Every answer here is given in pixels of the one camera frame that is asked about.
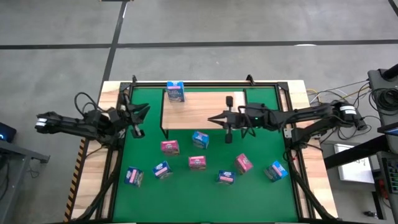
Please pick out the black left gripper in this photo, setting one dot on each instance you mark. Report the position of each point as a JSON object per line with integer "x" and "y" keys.
{"x": 119, "y": 118}

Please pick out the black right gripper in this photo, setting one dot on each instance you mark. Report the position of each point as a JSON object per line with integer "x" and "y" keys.
{"x": 236, "y": 119}

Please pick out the blue Rice Krispies cereal box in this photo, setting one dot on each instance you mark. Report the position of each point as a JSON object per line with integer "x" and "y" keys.
{"x": 276, "y": 170}
{"x": 175, "y": 91}
{"x": 200, "y": 138}

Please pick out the magenta Raisin Bran cereal box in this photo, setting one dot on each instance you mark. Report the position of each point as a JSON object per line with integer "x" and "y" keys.
{"x": 243, "y": 163}
{"x": 197, "y": 161}
{"x": 170, "y": 147}

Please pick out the navy Frosted Flakes cereal box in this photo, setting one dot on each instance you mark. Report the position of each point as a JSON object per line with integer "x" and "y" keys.
{"x": 226, "y": 177}
{"x": 161, "y": 170}
{"x": 133, "y": 176}

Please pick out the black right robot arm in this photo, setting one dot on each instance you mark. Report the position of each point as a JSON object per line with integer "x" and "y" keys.
{"x": 311, "y": 113}

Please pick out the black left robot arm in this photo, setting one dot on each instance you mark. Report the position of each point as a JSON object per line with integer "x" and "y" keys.
{"x": 68, "y": 124}

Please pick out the green table mat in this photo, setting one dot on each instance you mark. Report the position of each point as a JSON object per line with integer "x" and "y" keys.
{"x": 202, "y": 199}

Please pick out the black orange hazard tape strip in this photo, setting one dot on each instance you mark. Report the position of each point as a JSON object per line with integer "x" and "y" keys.
{"x": 74, "y": 180}

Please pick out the grey metal desk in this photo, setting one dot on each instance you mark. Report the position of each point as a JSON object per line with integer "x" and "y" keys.
{"x": 18, "y": 152}

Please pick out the black metal beam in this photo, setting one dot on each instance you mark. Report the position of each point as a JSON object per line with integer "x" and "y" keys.
{"x": 351, "y": 155}

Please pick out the dark device with blue light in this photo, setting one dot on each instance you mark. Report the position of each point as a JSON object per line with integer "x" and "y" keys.
{"x": 6, "y": 132}

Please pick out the black power adapter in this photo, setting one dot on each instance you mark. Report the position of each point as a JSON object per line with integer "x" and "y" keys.
{"x": 362, "y": 126}

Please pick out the white board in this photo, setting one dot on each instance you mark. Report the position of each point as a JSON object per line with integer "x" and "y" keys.
{"x": 356, "y": 172}

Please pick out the grey equipment cart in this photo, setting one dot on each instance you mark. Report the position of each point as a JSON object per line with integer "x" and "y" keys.
{"x": 377, "y": 81}

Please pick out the tablet with blue screen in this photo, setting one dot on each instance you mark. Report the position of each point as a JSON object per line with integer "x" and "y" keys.
{"x": 390, "y": 130}

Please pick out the small black plug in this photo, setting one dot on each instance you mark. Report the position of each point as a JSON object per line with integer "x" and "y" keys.
{"x": 370, "y": 214}

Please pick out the black control keypad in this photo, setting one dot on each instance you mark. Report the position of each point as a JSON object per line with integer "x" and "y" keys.
{"x": 392, "y": 174}

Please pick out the wooden shelf with black frame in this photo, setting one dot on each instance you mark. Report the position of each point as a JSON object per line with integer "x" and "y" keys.
{"x": 192, "y": 112}

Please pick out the black aluminium table frame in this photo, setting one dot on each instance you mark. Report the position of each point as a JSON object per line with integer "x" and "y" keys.
{"x": 149, "y": 84}

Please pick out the black clamp mount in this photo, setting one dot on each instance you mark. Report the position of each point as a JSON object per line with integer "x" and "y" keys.
{"x": 249, "y": 79}
{"x": 134, "y": 79}

